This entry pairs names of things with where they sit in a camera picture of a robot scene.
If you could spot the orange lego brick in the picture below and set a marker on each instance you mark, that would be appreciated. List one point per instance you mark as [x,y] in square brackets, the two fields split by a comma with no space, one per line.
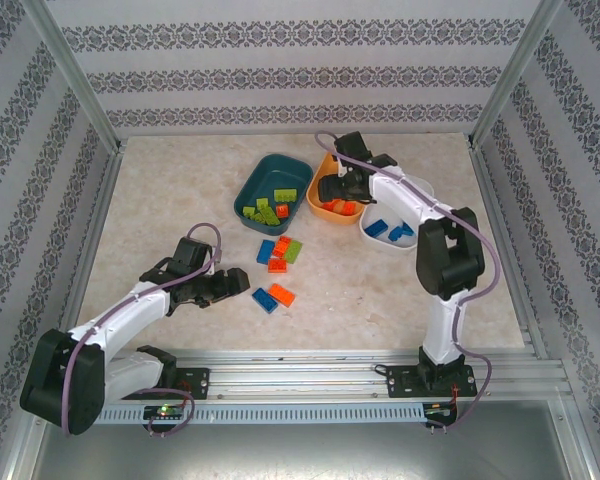
[281,295]
[346,207]
[282,245]
[330,205]
[277,265]
[282,211]

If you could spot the orange plastic container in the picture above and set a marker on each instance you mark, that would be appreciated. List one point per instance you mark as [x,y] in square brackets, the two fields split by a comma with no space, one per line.
[347,218]

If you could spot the blue lego brick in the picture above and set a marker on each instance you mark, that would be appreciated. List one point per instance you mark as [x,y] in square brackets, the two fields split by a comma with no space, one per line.
[408,229]
[265,300]
[375,227]
[396,233]
[266,251]

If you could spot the green lego brick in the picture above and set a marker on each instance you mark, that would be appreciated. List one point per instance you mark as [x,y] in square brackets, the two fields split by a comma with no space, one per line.
[286,195]
[262,203]
[293,251]
[249,212]
[269,216]
[255,219]

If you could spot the teal plastic container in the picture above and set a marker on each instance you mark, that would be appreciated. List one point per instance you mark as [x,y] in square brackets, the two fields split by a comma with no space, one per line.
[275,176]

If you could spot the white plastic container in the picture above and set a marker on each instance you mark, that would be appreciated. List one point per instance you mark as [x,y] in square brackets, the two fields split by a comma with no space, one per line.
[377,243]

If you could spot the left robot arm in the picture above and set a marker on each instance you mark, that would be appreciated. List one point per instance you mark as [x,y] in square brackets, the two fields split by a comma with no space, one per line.
[60,390]

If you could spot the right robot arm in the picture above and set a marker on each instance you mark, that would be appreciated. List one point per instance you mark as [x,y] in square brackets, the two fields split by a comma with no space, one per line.
[445,260]

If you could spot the sheet metal tray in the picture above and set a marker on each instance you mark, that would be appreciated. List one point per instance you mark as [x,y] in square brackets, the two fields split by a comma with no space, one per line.
[300,455]

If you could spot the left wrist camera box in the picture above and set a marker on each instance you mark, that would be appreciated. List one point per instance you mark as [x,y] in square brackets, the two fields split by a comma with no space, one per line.
[192,250]

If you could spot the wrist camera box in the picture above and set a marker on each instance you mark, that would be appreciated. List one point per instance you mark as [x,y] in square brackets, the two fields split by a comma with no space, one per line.
[192,250]
[352,145]

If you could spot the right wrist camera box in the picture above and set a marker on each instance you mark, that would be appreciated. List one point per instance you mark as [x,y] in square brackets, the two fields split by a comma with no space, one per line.
[352,145]

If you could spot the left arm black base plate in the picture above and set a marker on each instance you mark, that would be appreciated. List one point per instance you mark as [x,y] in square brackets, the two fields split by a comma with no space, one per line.
[195,385]

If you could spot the aluminium mounting rail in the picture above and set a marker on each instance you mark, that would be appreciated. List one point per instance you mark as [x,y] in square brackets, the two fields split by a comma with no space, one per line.
[300,380]

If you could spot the aluminium side frame rail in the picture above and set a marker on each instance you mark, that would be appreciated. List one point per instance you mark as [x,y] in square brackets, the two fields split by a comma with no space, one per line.
[486,190]
[107,185]

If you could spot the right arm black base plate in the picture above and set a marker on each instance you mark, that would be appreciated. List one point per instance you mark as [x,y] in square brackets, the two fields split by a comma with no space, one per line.
[400,382]

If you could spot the aluminium frame post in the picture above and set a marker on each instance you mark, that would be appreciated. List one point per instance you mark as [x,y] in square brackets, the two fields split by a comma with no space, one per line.
[517,75]
[70,75]

